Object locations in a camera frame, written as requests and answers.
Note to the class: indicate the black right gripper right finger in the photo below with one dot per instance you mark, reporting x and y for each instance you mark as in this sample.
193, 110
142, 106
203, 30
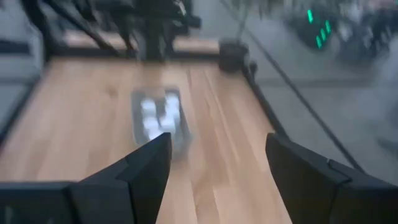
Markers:
311, 193

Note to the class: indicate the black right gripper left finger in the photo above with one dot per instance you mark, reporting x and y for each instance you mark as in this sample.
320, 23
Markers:
124, 193

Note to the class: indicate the translucent white plastic cup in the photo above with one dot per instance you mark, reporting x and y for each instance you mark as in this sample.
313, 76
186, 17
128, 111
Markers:
153, 128

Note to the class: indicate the white pill bottle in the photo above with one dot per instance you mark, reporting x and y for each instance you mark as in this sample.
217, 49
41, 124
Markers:
148, 107
172, 110

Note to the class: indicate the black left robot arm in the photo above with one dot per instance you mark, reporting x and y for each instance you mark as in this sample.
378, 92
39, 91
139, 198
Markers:
155, 28

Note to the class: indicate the black plant pot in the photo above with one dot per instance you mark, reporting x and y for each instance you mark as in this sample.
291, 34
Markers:
233, 56

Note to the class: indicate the black box with green lights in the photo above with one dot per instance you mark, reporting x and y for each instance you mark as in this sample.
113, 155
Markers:
314, 28

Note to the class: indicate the black metal table frame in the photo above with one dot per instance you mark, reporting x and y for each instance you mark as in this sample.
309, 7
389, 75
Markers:
267, 105

